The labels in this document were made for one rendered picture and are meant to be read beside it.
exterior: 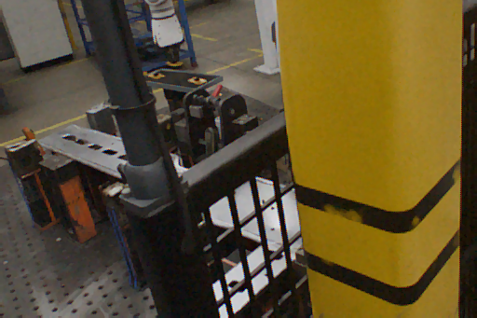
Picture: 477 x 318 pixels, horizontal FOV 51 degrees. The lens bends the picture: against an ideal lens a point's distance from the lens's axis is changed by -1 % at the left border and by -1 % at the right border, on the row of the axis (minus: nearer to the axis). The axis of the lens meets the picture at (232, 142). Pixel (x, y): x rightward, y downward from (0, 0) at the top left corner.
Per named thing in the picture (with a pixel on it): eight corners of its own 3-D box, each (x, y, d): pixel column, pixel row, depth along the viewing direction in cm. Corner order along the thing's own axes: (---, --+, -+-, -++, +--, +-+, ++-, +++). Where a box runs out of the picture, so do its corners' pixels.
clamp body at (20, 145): (28, 228, 205) (-5, 148, 190) (61, 210, 213) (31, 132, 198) (40, 236, 197) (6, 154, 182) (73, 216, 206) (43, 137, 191)
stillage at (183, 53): (107, 70, 701) (88, 1, 662) (158, 53, 735) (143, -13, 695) (140, 86, 604) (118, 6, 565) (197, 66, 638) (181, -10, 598)
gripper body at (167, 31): (171, 9, 190) (178, 38, 194) (146, 16, 186) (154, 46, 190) (180, 10, 183) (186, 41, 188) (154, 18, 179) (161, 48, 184)
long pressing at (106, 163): (28, 146, 206) (27, 143, 205) (75, 125, 219) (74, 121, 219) (299, 260, 112) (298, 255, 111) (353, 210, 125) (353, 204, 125)
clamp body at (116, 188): (124, 283, 161) (92, 191, 147) (153, 262, 169) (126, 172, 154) (141, 295, 155) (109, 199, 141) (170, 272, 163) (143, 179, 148)
